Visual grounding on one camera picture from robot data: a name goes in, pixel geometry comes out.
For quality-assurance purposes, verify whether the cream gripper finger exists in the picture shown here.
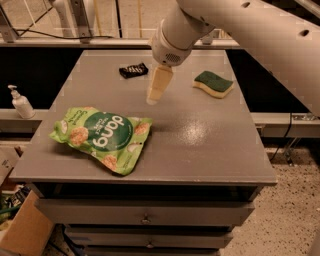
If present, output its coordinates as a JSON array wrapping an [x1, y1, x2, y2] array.
[[146, 65, 173, 105]]

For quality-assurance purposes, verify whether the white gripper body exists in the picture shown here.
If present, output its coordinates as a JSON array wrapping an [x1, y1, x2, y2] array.
[[150, 19, 193, 66]]

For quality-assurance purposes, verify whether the black rxbar chocolate wrapper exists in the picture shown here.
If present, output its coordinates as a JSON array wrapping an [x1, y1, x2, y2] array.
[[119, 63, 149, 79]]

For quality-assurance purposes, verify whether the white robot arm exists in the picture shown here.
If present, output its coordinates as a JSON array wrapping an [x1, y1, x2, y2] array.
[[151, 0, 320, 116]]

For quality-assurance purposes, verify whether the green and yellow sponge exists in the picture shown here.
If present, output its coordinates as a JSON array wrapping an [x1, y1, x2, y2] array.
[[193, 71, 234, 99]]

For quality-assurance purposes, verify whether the green dang chips bag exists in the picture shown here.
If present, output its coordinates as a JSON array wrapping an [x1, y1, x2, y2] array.
[[50, 107, 153, 176]]

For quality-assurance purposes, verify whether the grey metal railing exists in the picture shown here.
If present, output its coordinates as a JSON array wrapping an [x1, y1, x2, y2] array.
[[0, 0, 241, 50]]

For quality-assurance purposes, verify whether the grey drawer cabinet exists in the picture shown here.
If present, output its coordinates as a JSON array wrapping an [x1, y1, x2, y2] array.
[[11, 50, 276, 256]]

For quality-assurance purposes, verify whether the white pump dispenser bottle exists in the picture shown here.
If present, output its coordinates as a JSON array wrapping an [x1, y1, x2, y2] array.
[[8, 85, 35, 119]]

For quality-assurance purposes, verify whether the top grey drawer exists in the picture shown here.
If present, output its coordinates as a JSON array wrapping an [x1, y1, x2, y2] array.
[[35, 199, 254, 226]]

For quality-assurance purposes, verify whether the grey drawer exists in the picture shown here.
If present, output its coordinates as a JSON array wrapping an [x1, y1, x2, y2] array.
[[35, 199, 254, 226], [66, 227, 233, 249]]

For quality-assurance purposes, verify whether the middle grey drawer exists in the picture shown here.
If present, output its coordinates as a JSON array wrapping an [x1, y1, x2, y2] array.
[[66, 227, 233, 249]]

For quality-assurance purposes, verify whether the cardboard box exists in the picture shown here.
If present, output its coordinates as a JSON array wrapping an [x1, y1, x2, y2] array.
[[0, 191, 54, 256]]

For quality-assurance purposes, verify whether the black cable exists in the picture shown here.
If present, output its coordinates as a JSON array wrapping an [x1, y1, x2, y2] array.
[[14, 28, 114, 41]]

